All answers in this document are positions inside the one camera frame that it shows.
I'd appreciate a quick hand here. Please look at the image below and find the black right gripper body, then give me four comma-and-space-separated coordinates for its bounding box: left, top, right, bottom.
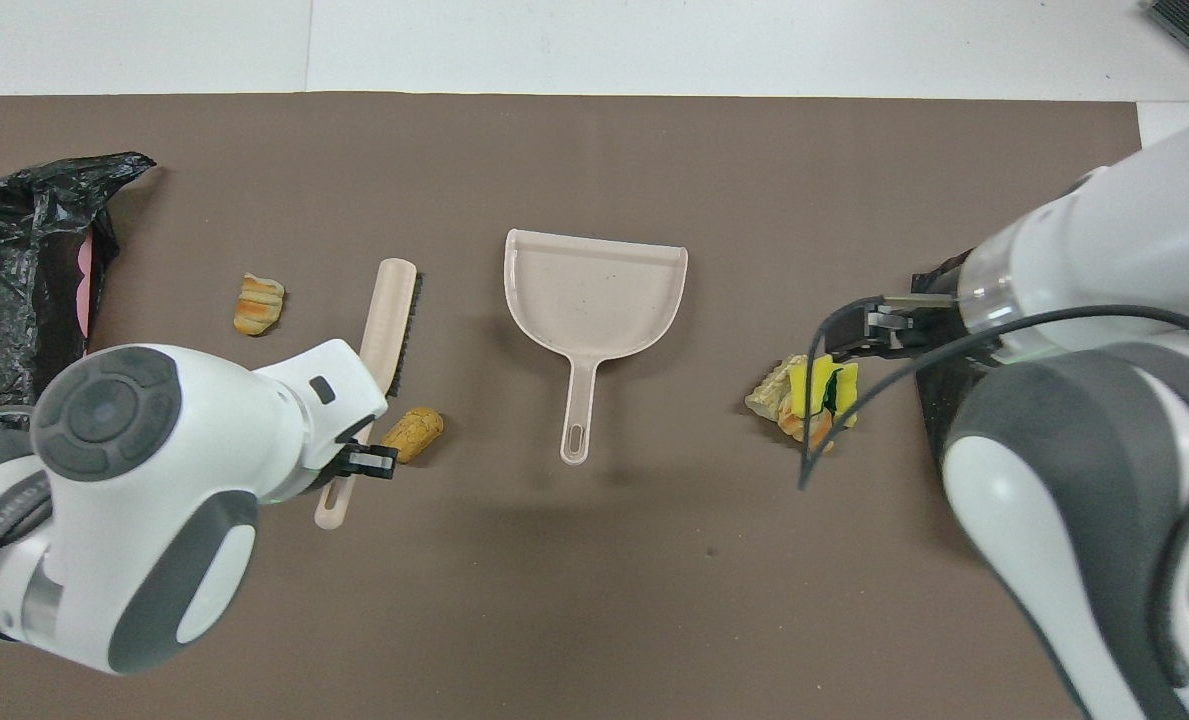
882, 292, 958, 351

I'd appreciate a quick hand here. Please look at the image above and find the yellow and green sponge piece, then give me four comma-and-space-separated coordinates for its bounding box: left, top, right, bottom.
822, 362, 860, 429

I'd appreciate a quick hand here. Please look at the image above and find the brown bread roll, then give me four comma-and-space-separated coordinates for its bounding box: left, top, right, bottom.
381, 406, 446, 465

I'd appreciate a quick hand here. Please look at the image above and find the beige brush with black bristles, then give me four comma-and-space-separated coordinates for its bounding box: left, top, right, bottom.
314, 258, 425, 531

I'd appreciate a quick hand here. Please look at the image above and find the beige plastic dustpan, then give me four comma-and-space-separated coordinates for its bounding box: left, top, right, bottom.
503, 228, 689, 466

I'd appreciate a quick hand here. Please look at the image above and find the black plastic trash bag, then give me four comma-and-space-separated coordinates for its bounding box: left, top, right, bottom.
0, 152, 157, 441
909, 248, 985, 471

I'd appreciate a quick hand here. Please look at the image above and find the pink bin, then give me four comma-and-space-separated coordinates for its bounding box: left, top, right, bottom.
74, 235, 97, 353

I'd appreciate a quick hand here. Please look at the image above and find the brown paper table mat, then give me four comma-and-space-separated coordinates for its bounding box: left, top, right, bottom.
0, 92, 1143, 720

